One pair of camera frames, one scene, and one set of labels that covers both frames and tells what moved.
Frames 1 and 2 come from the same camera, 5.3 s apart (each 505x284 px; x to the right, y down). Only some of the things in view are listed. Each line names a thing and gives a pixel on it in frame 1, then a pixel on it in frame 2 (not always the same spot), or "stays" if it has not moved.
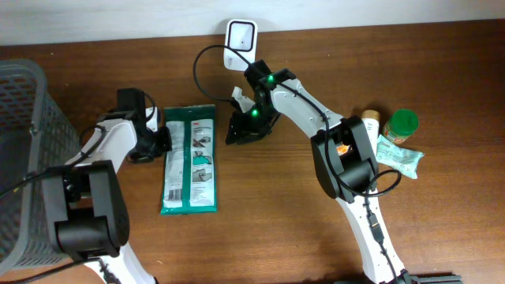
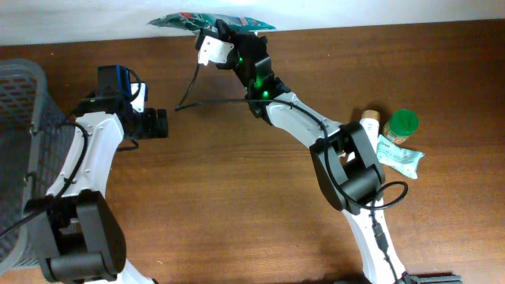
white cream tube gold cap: (371, 119) stays
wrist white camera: (245, 102) -> (214, 50)
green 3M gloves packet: (190, 172) -> (198, 21)
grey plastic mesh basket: (35, 138) stays
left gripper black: (167, 144) -> (156, 127)
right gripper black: (241, 128) -> (226, 29)
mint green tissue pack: (402, 159) stays
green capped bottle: (400, 125) stays
